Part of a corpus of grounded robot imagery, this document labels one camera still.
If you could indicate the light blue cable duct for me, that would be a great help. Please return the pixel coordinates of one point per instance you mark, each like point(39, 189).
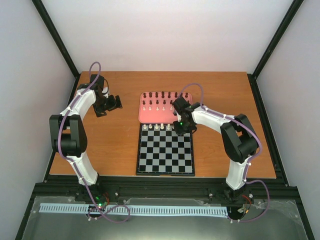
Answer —
point(136, 210)

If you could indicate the pink piece tray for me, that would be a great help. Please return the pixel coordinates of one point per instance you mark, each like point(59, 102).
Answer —
point(153, 117)

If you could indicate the black pawn row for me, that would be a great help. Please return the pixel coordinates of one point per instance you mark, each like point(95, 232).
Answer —
point(157, 102)

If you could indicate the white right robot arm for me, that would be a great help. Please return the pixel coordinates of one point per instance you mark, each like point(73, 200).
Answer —
point(238, 136)

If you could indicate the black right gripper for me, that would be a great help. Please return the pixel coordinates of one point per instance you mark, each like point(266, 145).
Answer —
point(180, 132)

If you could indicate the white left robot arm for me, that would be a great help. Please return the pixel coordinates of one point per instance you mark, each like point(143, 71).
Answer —
point(67, 131)

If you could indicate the black piece back row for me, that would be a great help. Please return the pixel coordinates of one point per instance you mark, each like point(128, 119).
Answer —
point(159, 95)

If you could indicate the black and grey chessboard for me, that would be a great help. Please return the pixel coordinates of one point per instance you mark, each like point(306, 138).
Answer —
point(162, 152)

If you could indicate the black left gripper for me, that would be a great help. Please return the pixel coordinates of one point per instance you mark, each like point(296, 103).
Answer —
point(113, 106)

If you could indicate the black aluminium frame rail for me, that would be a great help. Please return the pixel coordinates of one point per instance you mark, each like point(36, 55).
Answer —
point(206, 189)

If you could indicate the white pawn row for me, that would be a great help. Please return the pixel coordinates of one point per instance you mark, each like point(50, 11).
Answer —
point(161, 109)

